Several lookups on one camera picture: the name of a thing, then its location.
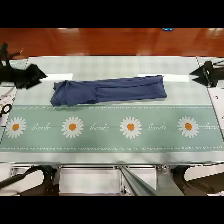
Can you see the blue T-shirt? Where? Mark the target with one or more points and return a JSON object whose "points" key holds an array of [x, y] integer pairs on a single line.
{"points": [[110, 90]]}

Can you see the silver frame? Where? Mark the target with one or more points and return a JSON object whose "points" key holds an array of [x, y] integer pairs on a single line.
{"points": [[140, 186]]}

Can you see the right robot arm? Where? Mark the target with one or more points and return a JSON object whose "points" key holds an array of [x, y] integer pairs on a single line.
{"points": [[207, 75]]}

